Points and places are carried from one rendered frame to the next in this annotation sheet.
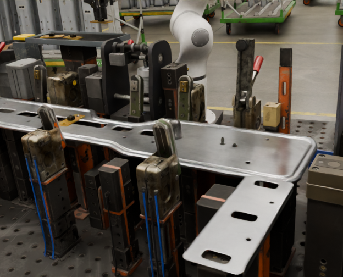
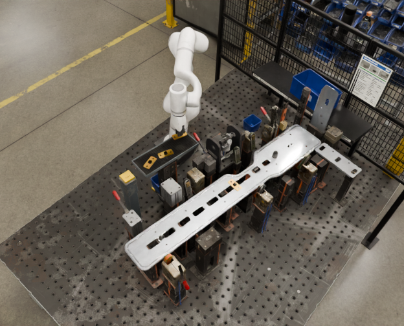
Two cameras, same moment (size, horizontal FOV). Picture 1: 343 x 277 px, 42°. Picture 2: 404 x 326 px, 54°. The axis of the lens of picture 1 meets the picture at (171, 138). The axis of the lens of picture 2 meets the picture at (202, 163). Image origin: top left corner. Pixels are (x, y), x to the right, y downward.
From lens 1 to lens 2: 2.36 m
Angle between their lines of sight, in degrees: 62
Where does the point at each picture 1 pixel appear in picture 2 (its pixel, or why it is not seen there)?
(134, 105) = (237, 158)
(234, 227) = (342, 163)
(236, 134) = (282, 140)
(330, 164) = (334, 132)
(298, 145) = (299, 129)
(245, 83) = (274, 121)
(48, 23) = not seen: outside the picture
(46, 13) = not seen: outside the picture
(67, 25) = not seen: outside the picture
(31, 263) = (263, 239)
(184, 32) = (195, 110)
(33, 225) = (234, 235)
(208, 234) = (344, 169)
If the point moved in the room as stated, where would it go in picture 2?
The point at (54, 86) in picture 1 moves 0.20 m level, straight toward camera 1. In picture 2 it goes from (201, 181) to (236, 183)
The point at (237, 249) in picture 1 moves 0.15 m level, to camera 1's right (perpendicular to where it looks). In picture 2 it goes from (352, 166) to (354, 149)
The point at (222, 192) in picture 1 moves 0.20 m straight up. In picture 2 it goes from (316, 159) to (325, 136)
